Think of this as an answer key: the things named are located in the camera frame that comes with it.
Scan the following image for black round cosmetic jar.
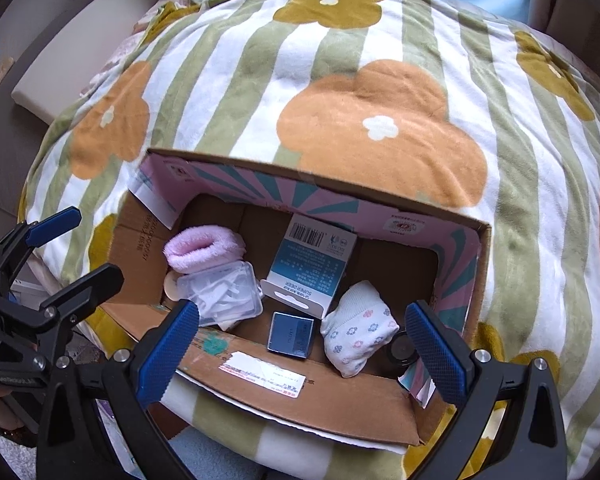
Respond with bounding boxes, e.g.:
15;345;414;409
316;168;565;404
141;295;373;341
385;330;418;377

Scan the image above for beige round cosmetic jar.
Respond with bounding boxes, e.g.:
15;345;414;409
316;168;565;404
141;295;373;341
163;270;181;302

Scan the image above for clear plastic floss box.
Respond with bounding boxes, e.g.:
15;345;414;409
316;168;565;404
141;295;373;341
175;261;263;330

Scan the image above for white patterned socks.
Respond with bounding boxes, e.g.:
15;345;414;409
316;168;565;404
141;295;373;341
320;281;399;378

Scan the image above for pink fluffy scrunchie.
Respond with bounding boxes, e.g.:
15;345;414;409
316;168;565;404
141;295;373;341
163;226;246;274

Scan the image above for small blue box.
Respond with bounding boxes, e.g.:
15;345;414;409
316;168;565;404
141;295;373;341
266;312;314;360

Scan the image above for tall white blue box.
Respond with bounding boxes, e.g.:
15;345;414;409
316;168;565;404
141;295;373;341
260;214;358;320

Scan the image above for open cardboard box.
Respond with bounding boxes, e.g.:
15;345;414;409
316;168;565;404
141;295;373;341
105;150;491;445

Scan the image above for beige bedside cushion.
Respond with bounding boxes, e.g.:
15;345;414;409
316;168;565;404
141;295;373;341
12;0;158;125

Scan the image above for floral striped fleece blanket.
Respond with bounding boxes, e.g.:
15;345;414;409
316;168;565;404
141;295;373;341
19;0;600;479

